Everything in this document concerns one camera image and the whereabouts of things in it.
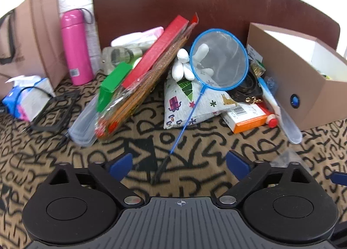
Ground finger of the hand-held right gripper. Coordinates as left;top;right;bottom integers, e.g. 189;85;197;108
331;171;347;186

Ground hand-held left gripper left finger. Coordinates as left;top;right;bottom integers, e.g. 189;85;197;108
43;153;144;209

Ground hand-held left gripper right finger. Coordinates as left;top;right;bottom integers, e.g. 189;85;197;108
215;150;316;209

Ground green cardboard box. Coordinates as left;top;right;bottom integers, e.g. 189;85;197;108
97;62;132;112

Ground brown black patterned blanket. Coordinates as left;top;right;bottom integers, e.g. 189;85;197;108
0;71;347;249

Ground orange and white box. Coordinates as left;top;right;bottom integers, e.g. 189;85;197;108
221;102;275;134

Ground small clear plastic bag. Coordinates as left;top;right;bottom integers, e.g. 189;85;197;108
270;150;299;168

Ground large clear plastic case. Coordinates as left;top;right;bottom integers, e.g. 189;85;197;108
68;94;107;148

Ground slim clear toothbrush case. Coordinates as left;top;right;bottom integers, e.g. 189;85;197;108
257;77;303;145

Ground clear packet of pencils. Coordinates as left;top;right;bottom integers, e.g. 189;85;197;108
96;13;199;141

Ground printed fabric pouch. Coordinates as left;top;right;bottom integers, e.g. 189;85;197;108
163;75;243;130

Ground dark leather belt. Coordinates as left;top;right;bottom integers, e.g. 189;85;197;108
234;71;264;104

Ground brown cardboard box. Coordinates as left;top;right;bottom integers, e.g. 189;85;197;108
247;22;347;131

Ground green snack packet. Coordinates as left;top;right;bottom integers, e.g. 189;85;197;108
250;60;265;78

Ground clear glass jar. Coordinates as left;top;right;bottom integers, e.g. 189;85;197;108
101;45;143;74

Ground blue hand net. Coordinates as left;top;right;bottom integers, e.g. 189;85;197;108
150;29;249;186

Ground white plush toy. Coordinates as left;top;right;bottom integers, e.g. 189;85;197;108
172;44;214;81

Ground blue tissue packet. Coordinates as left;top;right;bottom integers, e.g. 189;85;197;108
2;75;56;122

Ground white work glove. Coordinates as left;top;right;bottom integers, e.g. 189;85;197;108
111;33;152;48

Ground pink thermos bottle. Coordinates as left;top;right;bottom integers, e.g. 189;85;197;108
60;7;94;86

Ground long red box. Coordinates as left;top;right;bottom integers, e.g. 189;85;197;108
122;15;189;89

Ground pink packet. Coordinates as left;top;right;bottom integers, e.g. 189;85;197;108
144;27;165;40

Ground brown paper bag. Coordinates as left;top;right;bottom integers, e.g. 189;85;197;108
0;0;68;97

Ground dark brown wooden headboard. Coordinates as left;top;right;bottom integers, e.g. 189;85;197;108
92;0;341;76

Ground black rectangular frame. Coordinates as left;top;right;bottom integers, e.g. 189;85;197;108
30;90;80;133

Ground black cable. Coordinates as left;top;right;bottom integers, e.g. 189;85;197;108
15;86;69;146

